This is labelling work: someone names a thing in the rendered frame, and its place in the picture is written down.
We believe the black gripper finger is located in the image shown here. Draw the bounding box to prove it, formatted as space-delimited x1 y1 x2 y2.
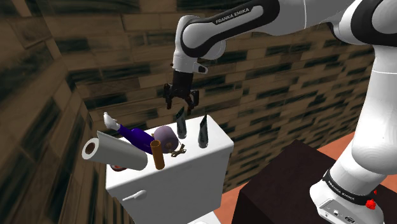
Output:
163 83 174 110
185 90 200 116

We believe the grey squeeze tube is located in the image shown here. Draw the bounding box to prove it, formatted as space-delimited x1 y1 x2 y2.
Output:
175 106 188 140
197 113 209 149

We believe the blue doll figure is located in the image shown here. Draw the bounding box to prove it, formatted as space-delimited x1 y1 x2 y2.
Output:
103 111 155 155

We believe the brown cardboard tube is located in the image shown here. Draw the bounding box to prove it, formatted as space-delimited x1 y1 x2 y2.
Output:
150 139 166 171

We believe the white paper towel roll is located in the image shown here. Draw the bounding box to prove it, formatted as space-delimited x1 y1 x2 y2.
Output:
81 130 149 171

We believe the white toilet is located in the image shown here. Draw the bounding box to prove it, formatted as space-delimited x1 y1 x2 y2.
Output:
105 114 235 224

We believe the dark robot stand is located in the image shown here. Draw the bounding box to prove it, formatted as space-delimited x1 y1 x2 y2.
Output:
230 139 346 224

